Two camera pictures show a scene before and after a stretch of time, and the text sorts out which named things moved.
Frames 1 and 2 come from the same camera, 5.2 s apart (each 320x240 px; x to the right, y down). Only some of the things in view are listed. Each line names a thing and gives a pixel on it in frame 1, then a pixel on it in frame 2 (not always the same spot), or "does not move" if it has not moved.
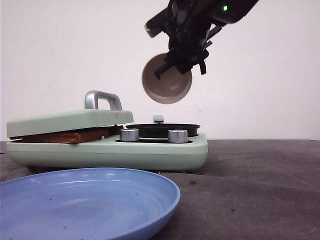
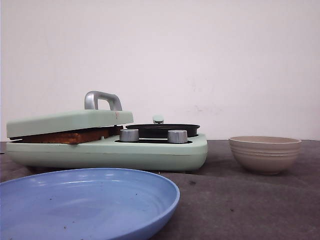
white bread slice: x=71 y=137 does not move
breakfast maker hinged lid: x=91 y=117 does not move
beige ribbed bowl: x=172 y=86 -> x=265 y=155
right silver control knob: x=177 y=136 does not move
